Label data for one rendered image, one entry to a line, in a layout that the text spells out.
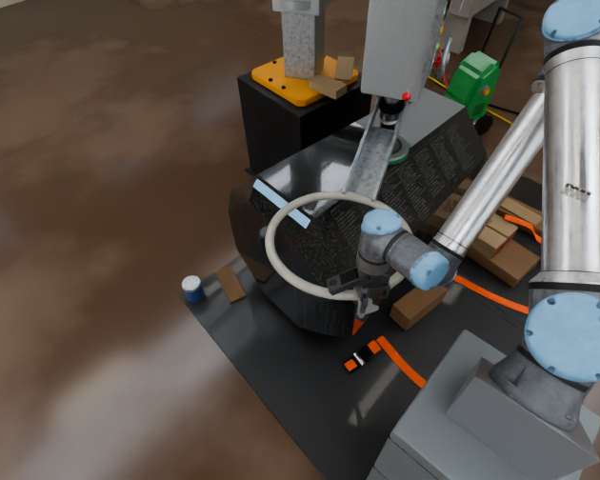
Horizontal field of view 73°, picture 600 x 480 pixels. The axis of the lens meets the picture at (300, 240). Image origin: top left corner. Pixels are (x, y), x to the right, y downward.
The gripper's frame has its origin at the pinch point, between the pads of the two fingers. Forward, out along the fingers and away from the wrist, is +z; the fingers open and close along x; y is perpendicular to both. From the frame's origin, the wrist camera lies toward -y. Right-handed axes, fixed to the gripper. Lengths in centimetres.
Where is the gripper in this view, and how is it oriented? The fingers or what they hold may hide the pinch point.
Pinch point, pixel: (356, 308)
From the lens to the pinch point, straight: 124.2
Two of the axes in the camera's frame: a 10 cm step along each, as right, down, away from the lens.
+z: -0.1, 7.0, 7.1
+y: 9.9, -1.0, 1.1
